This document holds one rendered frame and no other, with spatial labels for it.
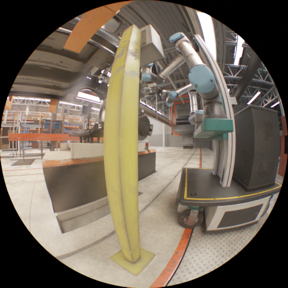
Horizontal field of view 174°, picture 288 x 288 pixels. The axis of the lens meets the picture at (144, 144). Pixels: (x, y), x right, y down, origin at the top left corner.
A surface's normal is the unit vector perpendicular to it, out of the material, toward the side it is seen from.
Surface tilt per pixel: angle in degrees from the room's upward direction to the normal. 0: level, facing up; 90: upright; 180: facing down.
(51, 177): 90
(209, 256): 0
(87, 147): 90
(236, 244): 0
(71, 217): 90
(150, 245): 0
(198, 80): 97
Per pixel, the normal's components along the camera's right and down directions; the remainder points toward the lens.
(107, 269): 0.00, -1.00
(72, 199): 0.83, 0.01
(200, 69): -0.75, 0.14
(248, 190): -0.42, 0.01
